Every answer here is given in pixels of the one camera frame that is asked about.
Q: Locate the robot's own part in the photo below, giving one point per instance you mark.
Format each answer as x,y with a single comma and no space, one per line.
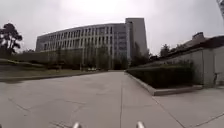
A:
140,125
76,125

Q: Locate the dark trimmed hedge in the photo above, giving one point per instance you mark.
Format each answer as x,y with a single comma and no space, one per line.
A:
163,75

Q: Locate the curved grey multistorey building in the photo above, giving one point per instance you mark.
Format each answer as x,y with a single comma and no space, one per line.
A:
100,38

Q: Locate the low dark-roofed building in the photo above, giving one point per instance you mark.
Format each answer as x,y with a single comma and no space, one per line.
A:
196,41

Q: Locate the grass lawn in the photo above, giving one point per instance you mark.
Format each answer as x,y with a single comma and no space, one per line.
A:
36,71

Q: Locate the concrete kerb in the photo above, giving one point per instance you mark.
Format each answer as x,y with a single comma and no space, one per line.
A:
160,89

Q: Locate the grey concrete wall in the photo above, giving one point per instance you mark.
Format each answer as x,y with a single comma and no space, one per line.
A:
206,65

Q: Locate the row of slender trees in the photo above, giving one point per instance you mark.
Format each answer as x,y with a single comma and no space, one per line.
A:
86,58

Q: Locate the tall dark tree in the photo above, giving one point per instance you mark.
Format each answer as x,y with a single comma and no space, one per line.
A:
9,36

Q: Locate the grey concrete slab pavement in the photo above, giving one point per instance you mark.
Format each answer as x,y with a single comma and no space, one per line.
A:
100,96

